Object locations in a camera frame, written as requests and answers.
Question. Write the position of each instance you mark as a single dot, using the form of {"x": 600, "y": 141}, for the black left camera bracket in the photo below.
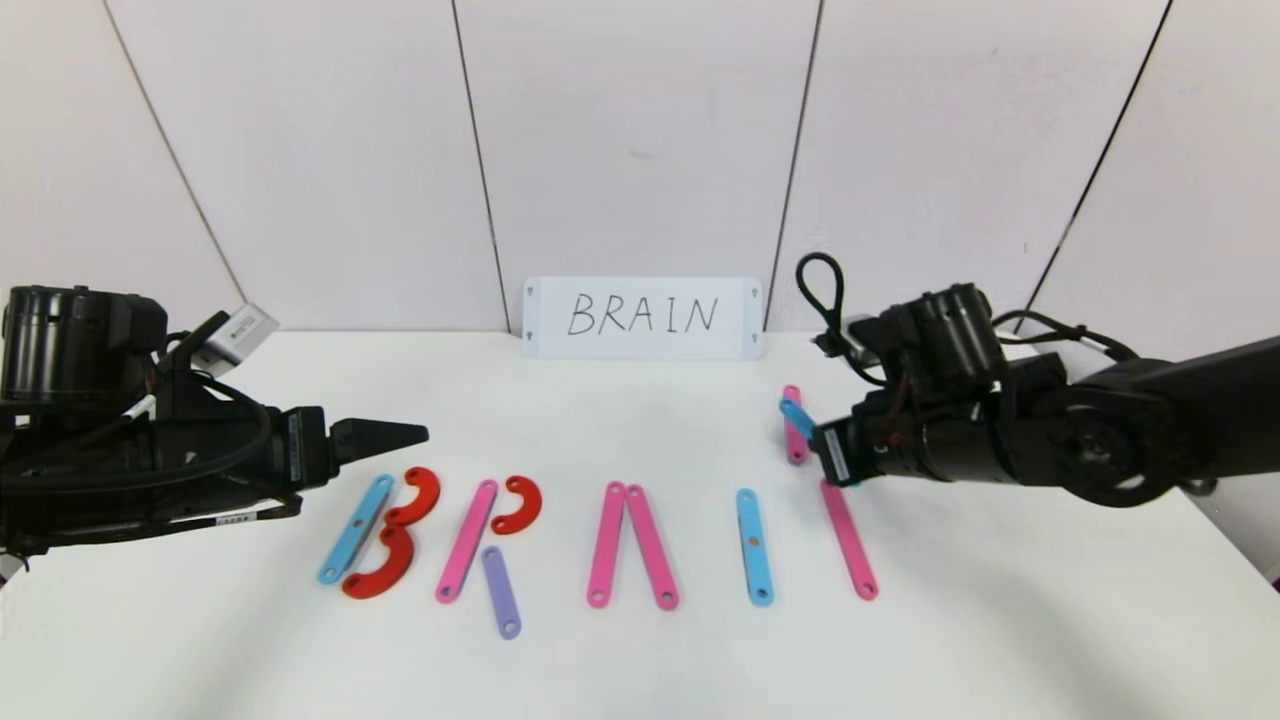
{"x": 195, "y": 400}

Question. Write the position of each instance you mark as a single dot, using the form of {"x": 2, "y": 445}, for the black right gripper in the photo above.
{"x": 834, "y": 455}

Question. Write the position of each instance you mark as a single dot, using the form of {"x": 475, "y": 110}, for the pink strip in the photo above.
{"x": 467, "y": 540}
{"x": 651, "y": 548}
{"x": 850, "y": 545}
{"x": 606, "y": 545}
{"x": 795, "y": 450}

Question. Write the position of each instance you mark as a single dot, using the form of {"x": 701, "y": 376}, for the white BRAIN sign card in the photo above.
{"x": 640, "y": 340}

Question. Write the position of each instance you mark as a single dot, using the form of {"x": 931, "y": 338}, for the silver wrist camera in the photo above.
{"x": 240, "y": 335}
{"x": 862, "y": 335}

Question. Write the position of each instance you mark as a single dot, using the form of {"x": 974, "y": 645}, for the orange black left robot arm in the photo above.
{"x": 70, "y": 350}

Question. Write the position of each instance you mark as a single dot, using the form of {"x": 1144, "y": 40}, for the large red arc piece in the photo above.
{"x": 385, "y": 575}
{"x": 425, "y": 492}

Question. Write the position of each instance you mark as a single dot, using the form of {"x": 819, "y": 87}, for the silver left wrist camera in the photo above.
{"x": 240, "y": 335}

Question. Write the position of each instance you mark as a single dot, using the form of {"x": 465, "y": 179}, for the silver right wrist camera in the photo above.
{"x": 862, "y": 335}

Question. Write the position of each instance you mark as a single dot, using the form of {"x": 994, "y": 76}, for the short purple strip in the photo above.
{"x": 500, "y": 592}

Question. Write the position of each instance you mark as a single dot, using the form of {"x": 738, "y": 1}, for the small red arc piece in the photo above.
{"x": 528, "y": 505}

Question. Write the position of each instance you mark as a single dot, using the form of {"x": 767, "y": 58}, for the blue strip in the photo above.
{"x": 355, "y": 530}
{"x": 797, "y": 412}
{"x": 753, "y": 545}

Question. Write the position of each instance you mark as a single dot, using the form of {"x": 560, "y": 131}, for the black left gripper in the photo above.
{"x": 304, "y": 446}

